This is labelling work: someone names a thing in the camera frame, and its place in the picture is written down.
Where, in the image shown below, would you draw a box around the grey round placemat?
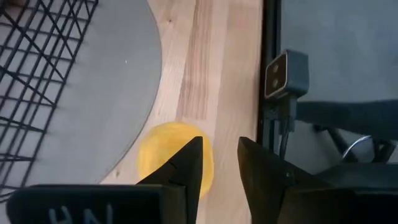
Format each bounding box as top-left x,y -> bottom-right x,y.
0,0 -> 163,203

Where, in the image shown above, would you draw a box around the table-level camera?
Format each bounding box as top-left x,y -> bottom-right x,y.
264,49 -> 310,100

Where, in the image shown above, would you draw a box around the yellow squash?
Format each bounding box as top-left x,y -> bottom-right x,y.
136,121 -> 215,198

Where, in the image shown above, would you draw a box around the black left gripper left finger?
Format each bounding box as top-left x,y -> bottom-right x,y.
5,136 -> 204,224

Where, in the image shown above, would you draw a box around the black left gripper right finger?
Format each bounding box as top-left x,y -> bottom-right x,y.
237,136 -> 398,224

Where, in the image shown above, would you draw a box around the black wire basket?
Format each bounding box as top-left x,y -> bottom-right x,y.
0,0 -> 100,200

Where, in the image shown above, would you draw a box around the black aluminium table frame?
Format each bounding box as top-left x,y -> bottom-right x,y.
256,0 -> 282,156

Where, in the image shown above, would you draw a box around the black camera cable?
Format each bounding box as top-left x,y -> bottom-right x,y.
278,96 -> 298,159

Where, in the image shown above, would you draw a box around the black office chair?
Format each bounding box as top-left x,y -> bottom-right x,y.
295,98 -> 398,190

